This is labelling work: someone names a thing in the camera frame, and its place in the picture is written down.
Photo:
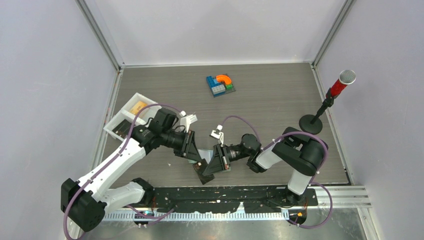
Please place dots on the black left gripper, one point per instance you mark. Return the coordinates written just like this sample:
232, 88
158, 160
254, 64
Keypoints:
188, 149

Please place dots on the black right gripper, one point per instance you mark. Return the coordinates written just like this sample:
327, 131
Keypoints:
217, 163

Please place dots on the black credit card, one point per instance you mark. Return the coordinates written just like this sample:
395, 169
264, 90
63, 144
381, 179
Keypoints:
200, 168
122, 129

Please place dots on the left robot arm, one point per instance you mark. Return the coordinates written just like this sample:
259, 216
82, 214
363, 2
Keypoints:
87, 200

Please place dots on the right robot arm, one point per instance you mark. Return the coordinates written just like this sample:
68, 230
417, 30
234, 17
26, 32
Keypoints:
303, 151

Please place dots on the orange card stack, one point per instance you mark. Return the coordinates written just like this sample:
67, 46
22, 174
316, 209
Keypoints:
137, 107

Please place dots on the white two-compartment tray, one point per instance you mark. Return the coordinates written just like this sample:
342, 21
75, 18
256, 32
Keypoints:
124, 114

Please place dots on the colourful toy block set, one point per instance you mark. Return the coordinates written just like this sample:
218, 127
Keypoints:
220, 85

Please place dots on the red microphone on stand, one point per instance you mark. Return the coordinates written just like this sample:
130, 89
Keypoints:
311, 123

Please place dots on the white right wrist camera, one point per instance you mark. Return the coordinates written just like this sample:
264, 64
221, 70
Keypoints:
218, 134

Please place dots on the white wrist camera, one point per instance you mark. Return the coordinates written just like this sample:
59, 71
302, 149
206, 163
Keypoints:
186, 120
218, 134

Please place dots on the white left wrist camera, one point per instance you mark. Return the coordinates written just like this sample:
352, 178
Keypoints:
186, 120

